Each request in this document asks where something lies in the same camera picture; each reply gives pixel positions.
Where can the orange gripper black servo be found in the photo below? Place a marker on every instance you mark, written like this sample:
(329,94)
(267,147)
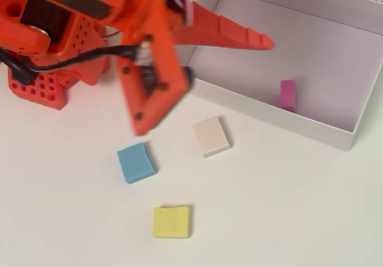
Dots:
(155,33)

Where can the pink foam cuboid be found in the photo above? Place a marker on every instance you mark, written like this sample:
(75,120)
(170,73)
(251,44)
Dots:
(288,95)

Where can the orange robot base with holes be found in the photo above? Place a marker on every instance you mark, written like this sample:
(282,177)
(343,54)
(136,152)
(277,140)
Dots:
(86,39)

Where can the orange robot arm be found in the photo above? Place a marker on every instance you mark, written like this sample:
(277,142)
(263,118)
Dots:
(27,36)

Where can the white cardboard box bin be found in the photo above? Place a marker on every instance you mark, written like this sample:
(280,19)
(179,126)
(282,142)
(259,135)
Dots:
(314,54)

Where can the cream foam cuboid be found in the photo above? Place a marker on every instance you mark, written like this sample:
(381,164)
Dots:
(209,135)

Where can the blue foam cuboid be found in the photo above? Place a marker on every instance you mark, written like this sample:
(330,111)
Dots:
(134,163)

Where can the yellow foam cuboid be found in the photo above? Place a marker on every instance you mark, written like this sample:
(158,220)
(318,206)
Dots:
(171,222)

